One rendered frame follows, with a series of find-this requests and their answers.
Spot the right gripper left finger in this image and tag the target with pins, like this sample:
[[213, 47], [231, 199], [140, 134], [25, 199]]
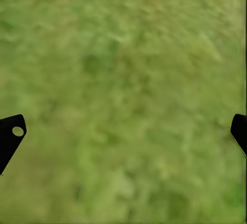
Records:
[[12, 131]]

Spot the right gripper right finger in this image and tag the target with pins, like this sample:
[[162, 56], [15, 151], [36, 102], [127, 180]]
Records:
[[239, 130]]

